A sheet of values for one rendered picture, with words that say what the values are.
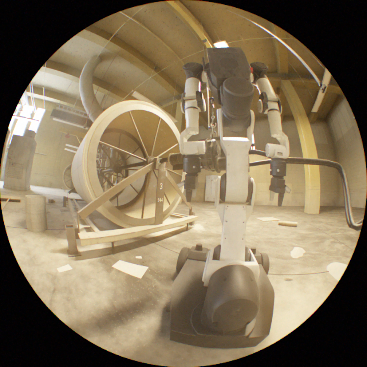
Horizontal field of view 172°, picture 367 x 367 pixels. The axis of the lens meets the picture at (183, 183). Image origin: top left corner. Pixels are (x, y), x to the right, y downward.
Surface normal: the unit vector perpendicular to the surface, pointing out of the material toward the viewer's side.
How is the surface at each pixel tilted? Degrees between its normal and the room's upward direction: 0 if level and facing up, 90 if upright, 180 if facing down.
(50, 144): 90
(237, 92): 90
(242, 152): 100
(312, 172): 90
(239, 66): 105
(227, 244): 48
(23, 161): 90
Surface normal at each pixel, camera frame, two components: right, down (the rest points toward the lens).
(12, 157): 0.83, 0.01
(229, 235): -0.22, -0.58
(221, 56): -0.30, 0.17
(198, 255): -0.16, -0.76
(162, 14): -0.07, 0.99
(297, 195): -0.55, -0.10
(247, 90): -0.29, -0.09
